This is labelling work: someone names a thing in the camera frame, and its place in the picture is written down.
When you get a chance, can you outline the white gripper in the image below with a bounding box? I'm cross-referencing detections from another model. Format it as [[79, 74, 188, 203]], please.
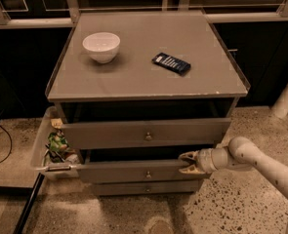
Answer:
[[179, 148, 228, 175]]

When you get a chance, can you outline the grey drawer cabinet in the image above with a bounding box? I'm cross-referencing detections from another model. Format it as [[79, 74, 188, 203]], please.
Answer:
[[45, 11, 251, 197]]

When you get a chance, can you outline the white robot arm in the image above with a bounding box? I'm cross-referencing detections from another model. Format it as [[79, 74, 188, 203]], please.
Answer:
[[179, 136, 288, 234]]

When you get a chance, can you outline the grey top drawer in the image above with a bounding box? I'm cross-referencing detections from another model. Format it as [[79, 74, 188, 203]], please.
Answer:
[[62, 118, 230, 149]]

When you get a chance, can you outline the grey bottom drawer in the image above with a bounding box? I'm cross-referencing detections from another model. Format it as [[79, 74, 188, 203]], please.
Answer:
[[92, 179, 203, 196]]

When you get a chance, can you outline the black metal bar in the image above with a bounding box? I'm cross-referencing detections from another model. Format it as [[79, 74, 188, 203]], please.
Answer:
[[13, 174, 45, 234]]

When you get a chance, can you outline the grey drawer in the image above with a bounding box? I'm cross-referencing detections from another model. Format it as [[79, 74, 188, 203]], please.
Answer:
[[92, 179, 203, 196], [78, 146, 209, 183], [62, 118, 230, 149]]

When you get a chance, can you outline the black cable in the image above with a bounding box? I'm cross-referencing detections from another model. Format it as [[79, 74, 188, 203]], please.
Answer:
[[0, 118, 14, 170]]

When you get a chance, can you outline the white metal railing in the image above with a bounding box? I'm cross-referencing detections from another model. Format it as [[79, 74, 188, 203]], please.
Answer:
[[0, 0, 288, 31]]

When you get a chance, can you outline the dark blue snack packet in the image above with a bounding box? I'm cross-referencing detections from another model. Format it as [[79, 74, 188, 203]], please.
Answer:
[[152, 53, 191, 76]]

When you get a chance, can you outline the green snack bag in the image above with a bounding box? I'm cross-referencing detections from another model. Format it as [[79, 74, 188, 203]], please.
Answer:
[[48, 132, 69, 153]]

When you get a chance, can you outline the white ceramic bowl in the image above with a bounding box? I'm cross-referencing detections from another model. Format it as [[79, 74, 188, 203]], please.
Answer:
[[82, 32, 120, 63]]

